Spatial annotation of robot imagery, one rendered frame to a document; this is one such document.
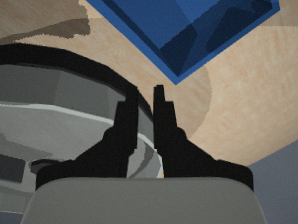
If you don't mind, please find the blue square tray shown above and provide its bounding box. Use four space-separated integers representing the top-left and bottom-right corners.
86 0 280 85

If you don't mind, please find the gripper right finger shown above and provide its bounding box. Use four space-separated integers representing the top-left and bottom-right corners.
153 85 254 192

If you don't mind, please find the grey round turning table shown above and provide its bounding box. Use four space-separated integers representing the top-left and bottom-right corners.
0 43 163 214

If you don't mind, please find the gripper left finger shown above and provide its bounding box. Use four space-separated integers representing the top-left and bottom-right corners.
35 85 139 191

